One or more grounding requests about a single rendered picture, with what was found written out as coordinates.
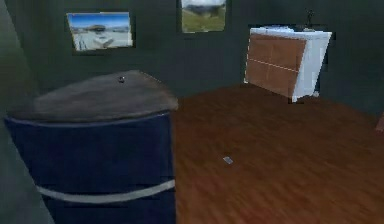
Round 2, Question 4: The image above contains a dark faucet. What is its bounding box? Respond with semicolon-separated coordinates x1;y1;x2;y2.
304;9;317;31

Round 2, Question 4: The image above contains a white and brown cabinet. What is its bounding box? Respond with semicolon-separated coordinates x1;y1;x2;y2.
243;25;333;104

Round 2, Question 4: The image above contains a framed green hill picture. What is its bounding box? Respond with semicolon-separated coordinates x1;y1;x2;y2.
180;0;227;34

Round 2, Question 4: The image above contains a framed beach picture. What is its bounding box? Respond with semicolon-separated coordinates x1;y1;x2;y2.
66;11;134;52

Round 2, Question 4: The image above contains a dark blue chest of drawers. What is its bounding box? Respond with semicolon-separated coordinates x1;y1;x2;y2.
3;69;179;224

